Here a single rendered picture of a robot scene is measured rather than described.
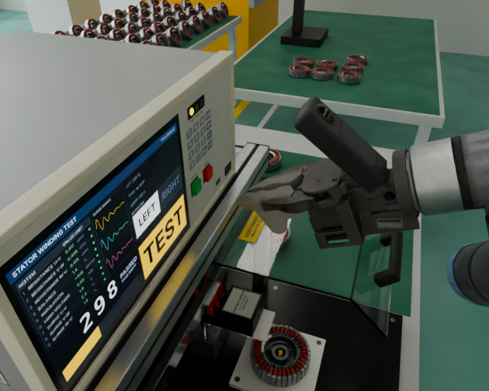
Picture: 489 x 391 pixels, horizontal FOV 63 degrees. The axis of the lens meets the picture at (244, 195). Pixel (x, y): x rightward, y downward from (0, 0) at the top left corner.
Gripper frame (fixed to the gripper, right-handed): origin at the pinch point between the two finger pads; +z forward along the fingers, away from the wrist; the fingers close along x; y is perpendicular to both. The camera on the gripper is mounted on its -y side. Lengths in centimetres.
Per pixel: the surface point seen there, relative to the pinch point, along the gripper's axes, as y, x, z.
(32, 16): -80, 277, 309
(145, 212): -6.5, -11.4, 4.8
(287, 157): 34, 83, 31
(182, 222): -0.2, -4.3, 7.7
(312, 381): 41.9, 1.8, 5.8
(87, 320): -2.8, -22.6, 6.6
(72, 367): -0.2, -25.7, 7.8
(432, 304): 131, 102, 1
